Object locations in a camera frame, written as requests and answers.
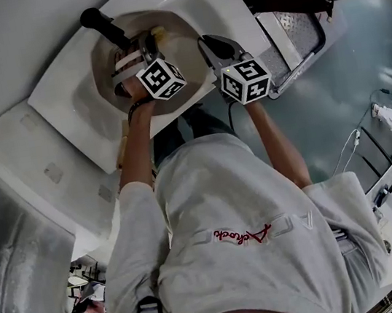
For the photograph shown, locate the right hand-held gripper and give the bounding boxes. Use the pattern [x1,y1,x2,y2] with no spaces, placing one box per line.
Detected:
[196,25,277,112]

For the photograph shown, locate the black faucet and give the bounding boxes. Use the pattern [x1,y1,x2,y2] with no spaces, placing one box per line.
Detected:
[78,2,132,56]

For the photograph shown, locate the person's right forearm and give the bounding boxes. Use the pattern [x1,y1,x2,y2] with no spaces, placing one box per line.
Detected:
[244,93,314,194]

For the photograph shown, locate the white stepped platform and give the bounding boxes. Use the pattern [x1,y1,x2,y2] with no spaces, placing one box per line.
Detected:
[0,88,132,258]

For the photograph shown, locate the white power strip cable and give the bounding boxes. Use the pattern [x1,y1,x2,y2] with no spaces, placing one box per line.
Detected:
[326,127,369,176]

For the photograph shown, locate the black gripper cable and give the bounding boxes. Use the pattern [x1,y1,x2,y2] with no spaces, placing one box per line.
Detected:
[226,100,243,138]

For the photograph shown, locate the person in white coat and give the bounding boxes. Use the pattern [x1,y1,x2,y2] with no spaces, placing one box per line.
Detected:
[81,110,392,313]

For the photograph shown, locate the yellow sponge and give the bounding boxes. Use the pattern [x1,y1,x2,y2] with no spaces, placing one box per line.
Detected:
[150,25,168,44]

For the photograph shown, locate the black wrist band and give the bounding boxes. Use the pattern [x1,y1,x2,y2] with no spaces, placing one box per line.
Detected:
[124,98,157,124]

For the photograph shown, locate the person's left forearm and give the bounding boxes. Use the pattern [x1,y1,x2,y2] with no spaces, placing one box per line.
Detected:
[105,101,171,202]

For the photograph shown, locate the metal step platform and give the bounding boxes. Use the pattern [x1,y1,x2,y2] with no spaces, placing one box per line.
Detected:
[250,0,358,102]

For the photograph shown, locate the white sink basin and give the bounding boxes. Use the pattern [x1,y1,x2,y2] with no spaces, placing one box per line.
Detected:
[11,0,277,186]

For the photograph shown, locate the person's blue jeans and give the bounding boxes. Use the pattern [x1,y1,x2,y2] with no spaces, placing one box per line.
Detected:
[146,100,240,167]

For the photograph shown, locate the silver foil sheet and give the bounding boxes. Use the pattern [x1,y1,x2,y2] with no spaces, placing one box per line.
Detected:
[0,172,89,313]

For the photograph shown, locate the person's left hand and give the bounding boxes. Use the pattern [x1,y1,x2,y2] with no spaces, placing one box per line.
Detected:
[125,75,156,106]

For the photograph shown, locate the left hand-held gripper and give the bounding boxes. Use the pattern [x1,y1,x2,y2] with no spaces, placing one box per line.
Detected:
[104,25,189,109]

